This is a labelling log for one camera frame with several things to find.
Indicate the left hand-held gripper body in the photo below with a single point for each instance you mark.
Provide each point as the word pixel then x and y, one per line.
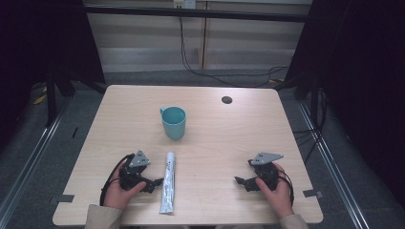
pixel 131 178

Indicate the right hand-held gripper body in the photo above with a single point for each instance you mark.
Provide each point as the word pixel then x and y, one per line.
pixel 268 175

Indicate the white toothpaste tube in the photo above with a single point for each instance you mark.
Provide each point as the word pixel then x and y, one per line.
pixel 168 184

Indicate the teal cup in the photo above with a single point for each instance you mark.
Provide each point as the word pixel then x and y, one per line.
pixel 174 129

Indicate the person's left hand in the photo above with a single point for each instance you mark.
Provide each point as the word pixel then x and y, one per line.
pixel 116 197

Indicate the person's right hand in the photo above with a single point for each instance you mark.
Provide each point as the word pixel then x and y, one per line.
pixel 280 198

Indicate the grey tape strip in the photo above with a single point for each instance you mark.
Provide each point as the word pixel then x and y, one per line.
pixel 312 193
pixel 66 198

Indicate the black table grommet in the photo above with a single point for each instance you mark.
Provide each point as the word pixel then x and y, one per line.
pixel 227 100

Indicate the black metal stand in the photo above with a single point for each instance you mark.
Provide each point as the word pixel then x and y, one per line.
pixel 51 98

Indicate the dark curtain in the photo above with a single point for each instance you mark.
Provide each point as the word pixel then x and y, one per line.
pixel 359 79
pixel 38 41

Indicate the black horizontal metal bar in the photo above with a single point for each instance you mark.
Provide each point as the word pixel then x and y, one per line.
pixel 197 13

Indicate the metal floor rail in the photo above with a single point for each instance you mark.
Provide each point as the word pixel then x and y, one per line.
pixel 334 171
pixel 30 165

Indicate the white wall outlet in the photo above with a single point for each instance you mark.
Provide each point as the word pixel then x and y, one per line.
pixel 184 4

